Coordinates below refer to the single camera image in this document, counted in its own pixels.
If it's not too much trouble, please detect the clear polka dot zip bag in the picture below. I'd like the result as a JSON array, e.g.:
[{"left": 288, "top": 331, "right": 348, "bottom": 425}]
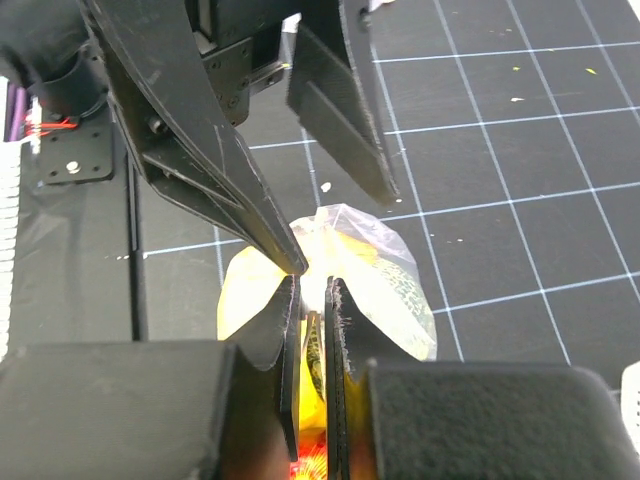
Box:
[{"left": 216, "top": 204, "right": 439, "bottom": 479}]

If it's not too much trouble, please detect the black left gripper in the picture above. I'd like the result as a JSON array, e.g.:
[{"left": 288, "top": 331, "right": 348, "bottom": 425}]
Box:
[{"left": 80, "top": 0, "right": 399, "bottom": 274}]

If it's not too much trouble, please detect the white slotted cable duct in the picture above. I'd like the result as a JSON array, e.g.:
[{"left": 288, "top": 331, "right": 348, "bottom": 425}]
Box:
[{"left": 1, "top": 141, "right": 22, "bottom": 359}]

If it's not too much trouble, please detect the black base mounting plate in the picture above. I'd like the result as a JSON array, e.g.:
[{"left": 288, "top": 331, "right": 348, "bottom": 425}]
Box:
[{"left": 9, "top": 109, "right": 221, "bottom": 351}]

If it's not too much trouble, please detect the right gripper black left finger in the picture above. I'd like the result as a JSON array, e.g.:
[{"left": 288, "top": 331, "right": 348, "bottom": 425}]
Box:
[{"left": 1, "top": 276, "right": 301, "bottom": 479}]

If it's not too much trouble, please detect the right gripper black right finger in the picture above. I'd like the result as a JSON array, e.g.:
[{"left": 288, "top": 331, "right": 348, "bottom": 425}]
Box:
[{"left": 325, "top": 278, "right": 635, "bottom": 479}]

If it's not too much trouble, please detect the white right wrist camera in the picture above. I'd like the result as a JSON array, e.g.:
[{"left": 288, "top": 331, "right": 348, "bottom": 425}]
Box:
[{"left": 620, "top": 361, "right": 640, "bottom": 444}]

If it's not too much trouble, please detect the red apple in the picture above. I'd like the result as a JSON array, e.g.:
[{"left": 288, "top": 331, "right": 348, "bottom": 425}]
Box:
[{"left": 290, "top": 428, "right": 381, "bottom": 479}]

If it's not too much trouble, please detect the green netted melon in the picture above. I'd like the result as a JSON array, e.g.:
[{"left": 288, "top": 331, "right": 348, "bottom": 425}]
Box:
[{"left": 301, "top": 256, "right": 437, "bottom": 389}]

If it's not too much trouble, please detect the yellow banana bunch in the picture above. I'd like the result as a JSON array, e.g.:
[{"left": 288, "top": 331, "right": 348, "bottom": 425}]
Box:
[{"left": 219, "top": 234, "right": 431, "bottom": 436}]

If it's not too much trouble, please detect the black grid cutting mat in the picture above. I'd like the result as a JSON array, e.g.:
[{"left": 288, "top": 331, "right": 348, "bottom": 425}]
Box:
[{"left": 241, "top": 1, "right": 639, "bottom": 388}]

